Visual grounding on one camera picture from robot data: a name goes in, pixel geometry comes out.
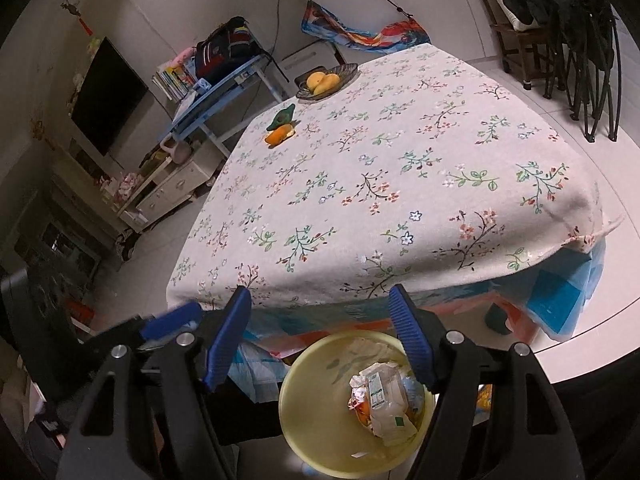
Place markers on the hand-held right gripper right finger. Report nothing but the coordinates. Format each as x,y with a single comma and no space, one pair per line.
415,345

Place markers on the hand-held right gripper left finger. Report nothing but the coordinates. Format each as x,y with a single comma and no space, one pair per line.
227,340

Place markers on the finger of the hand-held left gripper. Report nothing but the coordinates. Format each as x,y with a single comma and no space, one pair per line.
170,322
122,332

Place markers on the yellow waste bin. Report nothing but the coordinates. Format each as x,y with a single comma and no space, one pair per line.
315,410

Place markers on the red box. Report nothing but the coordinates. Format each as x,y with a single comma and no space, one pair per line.
80,316

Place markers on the white television stand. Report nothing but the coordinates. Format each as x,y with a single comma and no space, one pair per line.
175,185

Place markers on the pink floral bundle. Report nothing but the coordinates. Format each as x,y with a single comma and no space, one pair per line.
126,189

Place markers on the blue checked table cover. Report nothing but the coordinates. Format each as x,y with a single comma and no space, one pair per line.
560,300

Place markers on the table with floral tablecloth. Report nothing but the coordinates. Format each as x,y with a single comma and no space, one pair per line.
375,160

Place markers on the black flat television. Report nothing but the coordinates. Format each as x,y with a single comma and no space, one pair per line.
107,97

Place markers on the blue study desk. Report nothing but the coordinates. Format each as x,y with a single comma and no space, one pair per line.
220,90

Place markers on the row of books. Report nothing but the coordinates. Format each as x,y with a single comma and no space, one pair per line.
172,82

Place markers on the pink plush toy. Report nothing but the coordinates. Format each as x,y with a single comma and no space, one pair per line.
181,57

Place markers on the yellow mango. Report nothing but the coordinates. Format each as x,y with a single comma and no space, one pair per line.
329,85
315,80

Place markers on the glass bowl with mangoes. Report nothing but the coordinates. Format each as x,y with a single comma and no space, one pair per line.
346,74

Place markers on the dark striped backpack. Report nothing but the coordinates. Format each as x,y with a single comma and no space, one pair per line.
225,47

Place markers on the colourful printed bag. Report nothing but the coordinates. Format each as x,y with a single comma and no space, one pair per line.
360,35

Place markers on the wooden chair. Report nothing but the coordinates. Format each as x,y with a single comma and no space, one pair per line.
515,45

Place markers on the white cabinet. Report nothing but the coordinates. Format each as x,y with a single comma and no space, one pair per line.
440,0

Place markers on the red wall ornament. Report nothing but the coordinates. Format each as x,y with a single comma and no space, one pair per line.
75,10

